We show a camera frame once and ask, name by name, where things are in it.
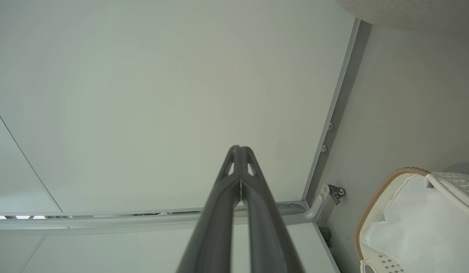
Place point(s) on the small grey caster wheel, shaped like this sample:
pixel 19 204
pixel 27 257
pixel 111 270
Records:
pixel 336 193

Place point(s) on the white woven laundry basket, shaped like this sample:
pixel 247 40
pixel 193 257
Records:
pixel 378 204

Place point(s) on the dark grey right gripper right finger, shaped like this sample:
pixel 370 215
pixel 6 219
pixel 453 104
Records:
pixel 266 231

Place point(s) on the white cloth in basket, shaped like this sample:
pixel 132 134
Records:
pixel 424 231

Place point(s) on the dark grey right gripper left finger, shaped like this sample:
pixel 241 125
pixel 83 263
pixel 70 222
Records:
pixel 215 227

